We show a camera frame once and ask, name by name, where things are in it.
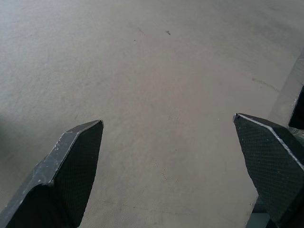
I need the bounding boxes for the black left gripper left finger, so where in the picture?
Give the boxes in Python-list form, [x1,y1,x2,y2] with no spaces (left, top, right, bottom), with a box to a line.
[0,119,104,228]

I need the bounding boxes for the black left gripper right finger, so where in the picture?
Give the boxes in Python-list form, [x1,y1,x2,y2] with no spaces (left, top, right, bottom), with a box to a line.
[233,113,304,228]

